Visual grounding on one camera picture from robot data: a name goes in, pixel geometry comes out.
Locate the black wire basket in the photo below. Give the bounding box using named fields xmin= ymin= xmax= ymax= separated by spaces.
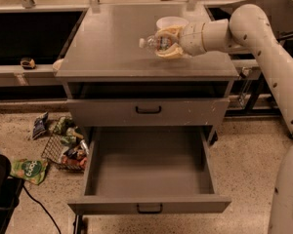
xmin=41 ymin=134 xmax=86 ymax=171

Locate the green snack packet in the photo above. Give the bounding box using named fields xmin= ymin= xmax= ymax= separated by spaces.
xmin=53 ymin=116 xmax=75 ymax=136

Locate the red snack packet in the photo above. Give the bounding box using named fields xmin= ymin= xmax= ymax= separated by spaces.
xmin=61 ymin=156 xmax=87 ymax=171

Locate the green snack bag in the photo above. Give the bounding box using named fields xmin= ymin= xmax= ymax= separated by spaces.
xmin=11 ymin=159 xmax=48 ymax=185

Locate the dark blue snack bag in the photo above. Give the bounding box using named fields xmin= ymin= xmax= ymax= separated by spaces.
xmin=32 ymin=112 xmax=49 ymax=139

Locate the black cable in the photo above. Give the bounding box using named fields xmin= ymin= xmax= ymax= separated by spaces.
xmin=21 ymin=184 xmax=63 ymax=234

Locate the white ceramic bowl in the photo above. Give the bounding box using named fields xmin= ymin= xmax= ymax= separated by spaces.
xmin=156 ymin=17 xmax=188 ymax=30

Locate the black tray stand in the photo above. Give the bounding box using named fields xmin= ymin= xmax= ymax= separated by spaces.
xmin=209 ymin=0 xmax=293 ymax=116

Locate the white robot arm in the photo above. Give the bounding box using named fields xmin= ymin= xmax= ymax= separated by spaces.
xmin=155 ymin=4 xmax=293 ymax=234

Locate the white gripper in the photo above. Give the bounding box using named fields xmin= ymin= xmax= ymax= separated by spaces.
xmin=155 ymin=19 xmax=231 ymax=59

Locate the grey drawer cabinet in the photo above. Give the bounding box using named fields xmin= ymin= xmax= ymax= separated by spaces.
xmin=57 ymin=3 xmax=237 ymax=140

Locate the closed grey top drawer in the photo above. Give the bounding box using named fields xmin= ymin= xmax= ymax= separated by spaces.
xmin=67 ymin=98 xmax=229 ymax=127

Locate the open grey middle drawer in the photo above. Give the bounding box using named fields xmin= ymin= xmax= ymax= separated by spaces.
xmin=68 ymin=127 xmax=231 ymax=215

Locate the clear plastic water bottle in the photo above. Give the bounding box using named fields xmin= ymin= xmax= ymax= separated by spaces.
xmin=139 ymin=35 xmax=176 ymax=53

